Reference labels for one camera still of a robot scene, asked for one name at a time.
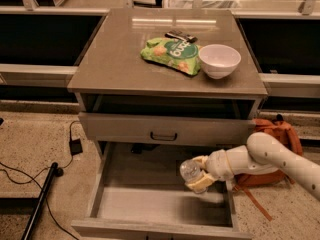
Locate black cable on floor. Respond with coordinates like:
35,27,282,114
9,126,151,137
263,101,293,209
0,120,82,240

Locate black pole on floor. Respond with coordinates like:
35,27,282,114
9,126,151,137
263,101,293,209
21,162,58,240

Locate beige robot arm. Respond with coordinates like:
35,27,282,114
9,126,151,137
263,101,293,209
180,132,320,200

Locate green chip bag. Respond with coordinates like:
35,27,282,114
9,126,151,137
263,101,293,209
140,38,201,76

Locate orange backpack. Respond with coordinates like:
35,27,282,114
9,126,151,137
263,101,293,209
233,114,303,221

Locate metal railing frame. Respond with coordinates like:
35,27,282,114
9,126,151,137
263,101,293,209
0,0,320,20

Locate black snack bar wrapper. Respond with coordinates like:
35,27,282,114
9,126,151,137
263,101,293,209
165,30,197,43

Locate open lower grey drawer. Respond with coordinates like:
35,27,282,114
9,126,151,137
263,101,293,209
72,143,252,240

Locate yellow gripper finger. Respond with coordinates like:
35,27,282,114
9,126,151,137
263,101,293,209
186,171,216,192
193,155,208,168

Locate black power adapter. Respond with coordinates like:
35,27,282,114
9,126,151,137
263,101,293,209
69,139,83,156

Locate white bowl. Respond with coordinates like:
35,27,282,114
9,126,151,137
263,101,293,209
199,44,241,79

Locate grey drawer cabinet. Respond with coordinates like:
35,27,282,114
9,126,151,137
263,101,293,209
67,8,269,158

